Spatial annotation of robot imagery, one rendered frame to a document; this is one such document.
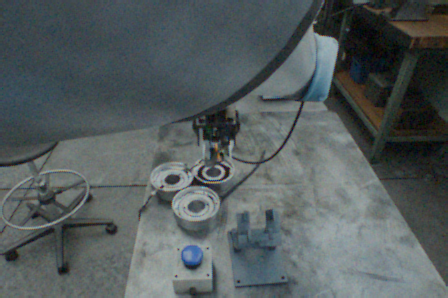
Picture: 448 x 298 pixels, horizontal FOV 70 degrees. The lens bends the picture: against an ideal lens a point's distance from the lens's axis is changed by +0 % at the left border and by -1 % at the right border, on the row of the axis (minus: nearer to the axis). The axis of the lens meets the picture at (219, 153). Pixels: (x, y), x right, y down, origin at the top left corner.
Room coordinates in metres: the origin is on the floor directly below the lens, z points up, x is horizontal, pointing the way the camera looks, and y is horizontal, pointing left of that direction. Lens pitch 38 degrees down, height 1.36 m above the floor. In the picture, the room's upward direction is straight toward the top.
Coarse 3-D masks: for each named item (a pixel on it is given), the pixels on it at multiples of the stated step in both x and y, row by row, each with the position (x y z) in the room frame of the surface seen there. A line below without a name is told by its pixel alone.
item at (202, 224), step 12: (180, 192) 0.53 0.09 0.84; (192, 192) 0.54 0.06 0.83; (204, 192) 0.54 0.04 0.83; (192, 204) 0.51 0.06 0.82; (204, 204) 0.50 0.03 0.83; (216, 204) 0.50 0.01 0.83; (180, 216) 0.45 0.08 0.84; (192, 216) 0.47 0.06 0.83; (216, 216) 0.47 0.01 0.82; (192, 228) 0.44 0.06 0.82; (204, 228) 0.45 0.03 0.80
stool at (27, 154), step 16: (48, 144) 1.02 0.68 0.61; (0, 160) 0.92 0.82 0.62; (16, 160) 0.93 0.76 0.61; (32, 160) 0.95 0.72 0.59; (32, 176) 1.21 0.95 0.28; (48, 176) 1.22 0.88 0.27; (80, 176) 1.22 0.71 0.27; (48, 192) 1.07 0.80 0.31; (0, 208) 0.99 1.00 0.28; (32, 208) 1.17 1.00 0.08; (48, 208) 1.05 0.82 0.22; (64, 208) 1.00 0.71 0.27; (48, 224) 0.90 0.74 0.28; (64, 224) 1.06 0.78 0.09; (80, 224) 1.07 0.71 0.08; (96, 224) 1.07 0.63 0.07; (112, 224) 1.09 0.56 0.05; (32, 240) 0.97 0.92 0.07; (16, 256) 0.92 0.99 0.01; (64, 272) 0.83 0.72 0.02
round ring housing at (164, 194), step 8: (160, 168) 0.62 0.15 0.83; (168, 168) 0.62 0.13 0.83; (176, 168) 0.62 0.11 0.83; (184, 168) 0.62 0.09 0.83; (152, 176) 0.59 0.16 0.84; (168, 176) 0.60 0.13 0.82; (176, 176) 0.60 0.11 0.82; (192, 176) 0.58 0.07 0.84; (152, 184) 0.55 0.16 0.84; (176, 184) 0.56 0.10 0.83; (192, 184) 0.57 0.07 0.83; (160, 192) 0.53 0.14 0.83; (168, 192) 0.53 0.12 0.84; (176, 192) 0.53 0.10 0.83; (168, 200) 0.54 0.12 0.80
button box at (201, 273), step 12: (180, 252) 0.36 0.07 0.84; (204, 252) 0.36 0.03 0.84; (180, 264) 0.34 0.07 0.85; (204, 264) 0.34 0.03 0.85; (180, 276) 0.31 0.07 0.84; (192, 276) 0.31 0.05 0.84; (204, 276) 0.31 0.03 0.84; (180, 288) 0.31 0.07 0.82; (192, 288) 0.30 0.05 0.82; (204, 288) 0.31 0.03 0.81
